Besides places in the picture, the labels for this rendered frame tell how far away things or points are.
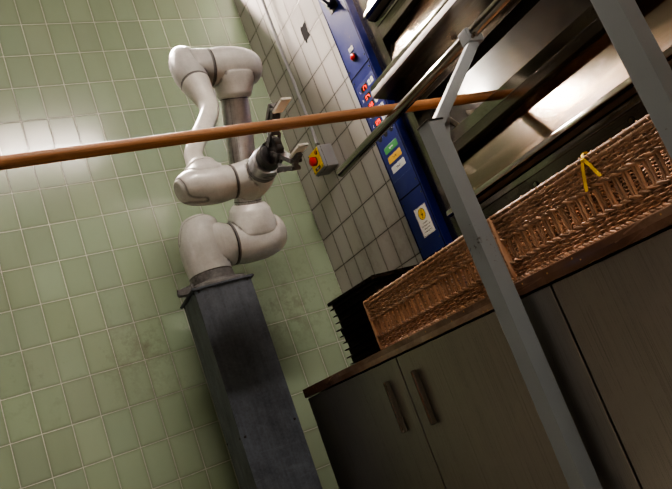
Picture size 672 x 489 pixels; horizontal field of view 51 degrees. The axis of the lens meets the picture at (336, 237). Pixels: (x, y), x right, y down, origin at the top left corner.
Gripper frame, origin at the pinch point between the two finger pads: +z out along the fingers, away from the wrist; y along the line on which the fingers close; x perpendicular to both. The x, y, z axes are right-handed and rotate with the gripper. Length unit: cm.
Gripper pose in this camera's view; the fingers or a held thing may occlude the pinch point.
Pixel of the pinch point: (293, 123)
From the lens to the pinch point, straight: 184.7
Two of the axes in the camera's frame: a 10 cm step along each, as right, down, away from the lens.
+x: -8.5, 1.9, -4.9
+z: 4.0, -3.7, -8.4
